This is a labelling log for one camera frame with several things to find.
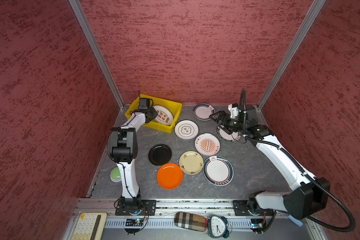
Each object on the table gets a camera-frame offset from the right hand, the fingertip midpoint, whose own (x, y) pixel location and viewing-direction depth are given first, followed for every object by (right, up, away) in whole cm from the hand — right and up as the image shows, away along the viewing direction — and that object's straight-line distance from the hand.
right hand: (211, 123), depth 76 cm
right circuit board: (+21, -49, -5) cm, 53 cm away
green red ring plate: (0, +8, +45) cm, 45 cm away
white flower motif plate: (-13, -6, +30) cm, 34 cm away
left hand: (-35, +4, +27) cm, 44 cm away
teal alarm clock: (+1, -47, -10) cm, 48 cm away
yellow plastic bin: (-21, +11, +36) cm, 43 cm away
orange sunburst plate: (+1, -15, +22) cm, 26 cm away
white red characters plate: (-29, +4, +34) cm, 45 cm away
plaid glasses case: (-11, -46, -8) cm, 48 cm away
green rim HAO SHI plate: (+15, -10, +24) cm, 30 cm away
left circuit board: (-39, -49, -5) cm, 62 cm away
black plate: (-30, -20, +16) cm, 40 cm away
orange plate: (-23, -31, +7) cm, 39 cm away
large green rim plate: (+6, -29, +10) cm, 31 cm away
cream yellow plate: (-10, -25, +14) cm, 30 cm away
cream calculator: (-58, -47, -9) cm, 75 cm away
